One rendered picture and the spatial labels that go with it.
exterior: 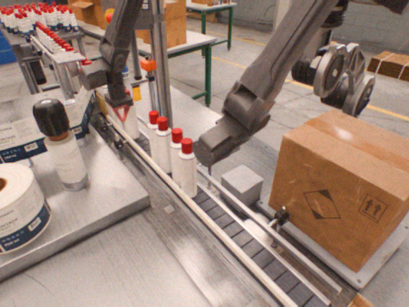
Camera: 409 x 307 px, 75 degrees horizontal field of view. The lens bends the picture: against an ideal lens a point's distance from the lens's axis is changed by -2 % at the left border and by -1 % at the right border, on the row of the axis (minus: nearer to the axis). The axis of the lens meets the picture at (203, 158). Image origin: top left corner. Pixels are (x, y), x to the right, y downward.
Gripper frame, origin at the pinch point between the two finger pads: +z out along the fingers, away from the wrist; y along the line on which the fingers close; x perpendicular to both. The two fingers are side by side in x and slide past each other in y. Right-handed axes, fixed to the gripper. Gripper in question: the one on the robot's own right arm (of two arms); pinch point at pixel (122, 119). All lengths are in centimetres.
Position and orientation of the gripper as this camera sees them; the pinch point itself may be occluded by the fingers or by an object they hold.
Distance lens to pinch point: 102.7
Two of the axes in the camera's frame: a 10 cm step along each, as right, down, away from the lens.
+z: 0.1, 7.9, 6.2
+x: 7.9, -3.8, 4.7
